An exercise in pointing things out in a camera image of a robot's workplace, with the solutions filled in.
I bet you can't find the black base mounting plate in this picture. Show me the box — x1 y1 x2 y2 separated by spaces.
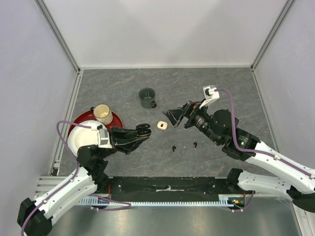
101 177 233 203

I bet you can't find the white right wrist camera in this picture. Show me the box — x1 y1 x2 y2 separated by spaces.
199 85 220 108

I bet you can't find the white slotted cable duct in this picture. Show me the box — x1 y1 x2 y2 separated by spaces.
76 196 244 207

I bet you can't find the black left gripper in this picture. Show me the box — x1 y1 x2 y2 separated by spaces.
100 125 150 159

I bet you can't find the black earbuds charging case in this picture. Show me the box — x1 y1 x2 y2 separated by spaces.
135 123 152 137

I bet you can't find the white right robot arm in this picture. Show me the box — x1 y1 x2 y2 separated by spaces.
162 101 315 212

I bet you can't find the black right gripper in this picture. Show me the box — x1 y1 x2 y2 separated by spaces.
163 98 221 145

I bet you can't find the dark green mug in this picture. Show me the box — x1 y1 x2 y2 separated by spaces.
138 88 157 109

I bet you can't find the beige earbuds charging case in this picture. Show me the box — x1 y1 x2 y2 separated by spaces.
157 121 168 130

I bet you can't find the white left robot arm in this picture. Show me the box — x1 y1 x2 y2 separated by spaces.
17 123 152 236

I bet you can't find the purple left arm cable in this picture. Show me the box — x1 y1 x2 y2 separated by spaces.
20 120 99 236

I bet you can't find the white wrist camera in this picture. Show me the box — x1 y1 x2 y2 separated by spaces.
97 125 112 148
199 85 220 108

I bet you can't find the white ceramic plate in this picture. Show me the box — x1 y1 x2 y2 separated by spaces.
67 126 98 156

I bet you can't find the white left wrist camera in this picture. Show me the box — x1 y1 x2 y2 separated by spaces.
97 125 112 148

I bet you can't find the beige ceramic cup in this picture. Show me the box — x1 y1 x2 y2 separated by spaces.
93 104 113 125

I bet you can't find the red round tray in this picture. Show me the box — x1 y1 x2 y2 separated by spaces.
74 110 124 130

